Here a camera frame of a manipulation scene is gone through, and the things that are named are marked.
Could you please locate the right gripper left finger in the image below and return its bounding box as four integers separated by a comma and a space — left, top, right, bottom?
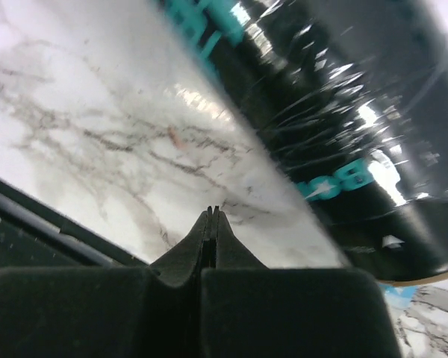
0, 214, 208, 357

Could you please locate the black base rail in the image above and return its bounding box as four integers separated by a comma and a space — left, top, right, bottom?
0, 180, 147, 268

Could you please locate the black shuttlecock tube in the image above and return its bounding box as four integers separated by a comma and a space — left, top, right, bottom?
157, 1, 448, 284

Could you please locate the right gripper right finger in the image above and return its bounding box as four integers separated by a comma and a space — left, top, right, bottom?
200, 210, 401, 357

